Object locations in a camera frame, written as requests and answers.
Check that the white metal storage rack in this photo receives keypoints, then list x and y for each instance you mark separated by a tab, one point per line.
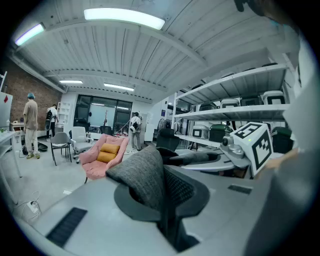
232	112

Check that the large black-framed window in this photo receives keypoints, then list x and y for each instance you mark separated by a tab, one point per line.
102	112

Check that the tall white shelf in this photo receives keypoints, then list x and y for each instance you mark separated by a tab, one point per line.
63	112

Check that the orange cushion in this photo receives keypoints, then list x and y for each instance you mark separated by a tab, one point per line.
107	152

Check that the row of boxy appliances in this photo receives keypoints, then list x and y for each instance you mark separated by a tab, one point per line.
217	132

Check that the pink pet bed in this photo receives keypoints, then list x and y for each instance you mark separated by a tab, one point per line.
92	162

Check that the dark grey garment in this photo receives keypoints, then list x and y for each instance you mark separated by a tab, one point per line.
145	175

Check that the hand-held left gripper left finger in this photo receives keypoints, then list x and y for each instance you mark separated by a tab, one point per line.
100	220

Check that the white round pack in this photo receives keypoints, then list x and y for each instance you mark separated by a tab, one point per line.
133	128

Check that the black cantilever chair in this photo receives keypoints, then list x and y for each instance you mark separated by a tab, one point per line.
106	130

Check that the black standing fan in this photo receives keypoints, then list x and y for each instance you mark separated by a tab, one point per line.
162	125

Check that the white power strip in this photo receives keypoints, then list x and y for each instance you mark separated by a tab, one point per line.
33	206

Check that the grey chair with black legs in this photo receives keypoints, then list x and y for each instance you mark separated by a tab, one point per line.
60	140

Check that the white work table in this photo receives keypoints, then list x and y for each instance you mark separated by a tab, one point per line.
6	140

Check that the person's light grey shirt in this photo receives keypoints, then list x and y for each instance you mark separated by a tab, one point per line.
307	100

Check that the grey cabinet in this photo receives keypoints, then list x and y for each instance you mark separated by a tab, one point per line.
5	110

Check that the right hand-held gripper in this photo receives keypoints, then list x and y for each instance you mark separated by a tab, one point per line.
250	147

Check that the black mesh office chair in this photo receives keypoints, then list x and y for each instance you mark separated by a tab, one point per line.
167	140

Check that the long ceiling light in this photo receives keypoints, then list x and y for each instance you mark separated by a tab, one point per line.
28	33
70	81
118	87
123	17

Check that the white office chair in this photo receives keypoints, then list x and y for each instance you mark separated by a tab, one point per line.
81	140

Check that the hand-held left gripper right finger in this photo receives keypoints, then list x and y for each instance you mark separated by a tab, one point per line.
225	217

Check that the person's face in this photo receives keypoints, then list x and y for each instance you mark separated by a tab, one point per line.
272	12

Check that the low white shelf unit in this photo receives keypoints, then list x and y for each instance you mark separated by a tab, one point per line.
16	126

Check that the person's right forearm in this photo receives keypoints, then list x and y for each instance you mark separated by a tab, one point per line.
280	161

